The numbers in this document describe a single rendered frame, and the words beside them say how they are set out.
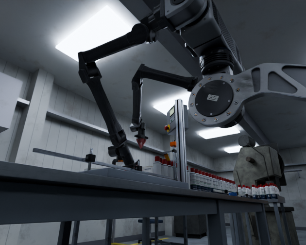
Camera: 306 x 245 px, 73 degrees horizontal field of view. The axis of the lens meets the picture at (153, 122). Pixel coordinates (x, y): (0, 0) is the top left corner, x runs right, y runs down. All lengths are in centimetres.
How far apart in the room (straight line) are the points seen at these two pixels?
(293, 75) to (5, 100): 376
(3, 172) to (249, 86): 67
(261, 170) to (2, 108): 507
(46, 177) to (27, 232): 397
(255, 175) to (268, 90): 462
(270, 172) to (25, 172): 503
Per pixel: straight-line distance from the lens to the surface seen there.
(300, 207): 1050
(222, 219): 107
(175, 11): 80
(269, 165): 522
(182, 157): 135
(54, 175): 38
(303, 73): 74
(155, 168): 135
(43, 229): 444
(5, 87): 403
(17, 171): 36
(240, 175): 542
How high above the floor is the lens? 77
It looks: 22 degrees up
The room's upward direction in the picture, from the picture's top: 1 degrees clockwise
